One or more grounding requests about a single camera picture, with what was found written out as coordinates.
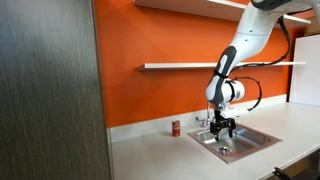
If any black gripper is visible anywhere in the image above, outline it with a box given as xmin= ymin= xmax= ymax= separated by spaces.
xmin=209 ymin=109 xmax=237 ymax=143

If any stainless steel sink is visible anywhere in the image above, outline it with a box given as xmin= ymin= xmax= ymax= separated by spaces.
xmin=186 ymin=122 xmax=283 ymax=165

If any red soda can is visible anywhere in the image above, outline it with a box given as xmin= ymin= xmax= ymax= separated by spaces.
xmin=171 ymin=119 xmax=182 ymax=138

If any black chair part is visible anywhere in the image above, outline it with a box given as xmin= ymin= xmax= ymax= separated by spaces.
xmin=271 ymin=166 xmax=320 ymax=180

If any white counter backsplash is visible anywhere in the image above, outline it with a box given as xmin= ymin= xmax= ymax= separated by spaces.
xmin=107 ymin=94 xmax=288 ymax=144

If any white side panel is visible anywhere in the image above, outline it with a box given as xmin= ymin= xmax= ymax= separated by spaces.
xmin=288 ymin=33 xmax=320 ymax=108

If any brown cardboard box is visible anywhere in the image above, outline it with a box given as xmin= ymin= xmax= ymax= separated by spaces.
xmin=303 ymin=17 xmax=320 ymax=37

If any dark wood cabinet panel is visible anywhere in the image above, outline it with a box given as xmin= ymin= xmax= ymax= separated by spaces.
xmin=0 ymin=0 xmax=113 ymax=180

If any chrome two-handle faucet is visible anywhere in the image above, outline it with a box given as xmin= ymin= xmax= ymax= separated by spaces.
xmin=194 ymin=99 xmax=214 ymax=131

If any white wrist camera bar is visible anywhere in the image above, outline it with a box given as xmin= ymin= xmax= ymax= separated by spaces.
xmin=220 ymin=106 xmax=250 ymax=119

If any thin white wall shelf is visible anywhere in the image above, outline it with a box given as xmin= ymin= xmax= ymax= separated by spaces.
xmin=136 ymin=61 xmax=308 ymax=72

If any thick white wall shelf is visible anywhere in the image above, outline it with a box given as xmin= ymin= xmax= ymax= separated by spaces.
xmin=133 ymin=0 xmax=313 ymax=26

